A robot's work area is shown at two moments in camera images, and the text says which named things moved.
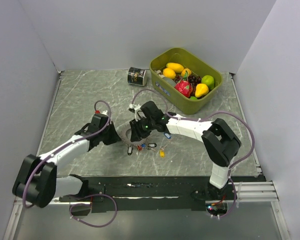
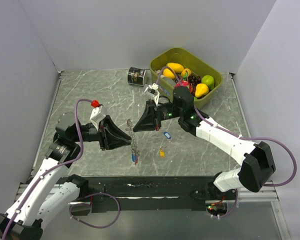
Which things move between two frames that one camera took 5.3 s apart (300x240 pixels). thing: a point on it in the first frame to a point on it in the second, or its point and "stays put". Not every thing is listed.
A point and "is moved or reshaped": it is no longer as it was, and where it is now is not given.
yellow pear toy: (201, 89) stays put
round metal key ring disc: (121, 128) is moved or reshaped
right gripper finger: (139, 129) to (148, 121)
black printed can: (136, 76) stays put
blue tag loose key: (167, 135) stays put
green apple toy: (209, 80) stays put
